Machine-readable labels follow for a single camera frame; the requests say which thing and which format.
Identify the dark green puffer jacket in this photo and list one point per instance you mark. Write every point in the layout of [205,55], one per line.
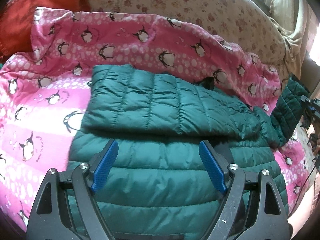
[158,184]

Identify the floral beige bed sheet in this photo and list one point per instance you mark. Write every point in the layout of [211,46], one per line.
[238,21]

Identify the red ruffled pillow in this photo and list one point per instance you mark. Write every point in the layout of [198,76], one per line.
[17,19]

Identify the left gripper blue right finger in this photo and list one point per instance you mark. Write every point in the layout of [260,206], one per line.
[215,165]

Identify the beige curtain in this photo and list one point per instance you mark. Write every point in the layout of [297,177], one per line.
[298,25]

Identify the pink penguin fleece blanket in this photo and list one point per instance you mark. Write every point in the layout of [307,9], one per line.
[45,92]

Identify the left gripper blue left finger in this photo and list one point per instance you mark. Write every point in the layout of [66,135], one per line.
[101,164]

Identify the person's right hand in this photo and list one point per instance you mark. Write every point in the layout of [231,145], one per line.
[314,141]

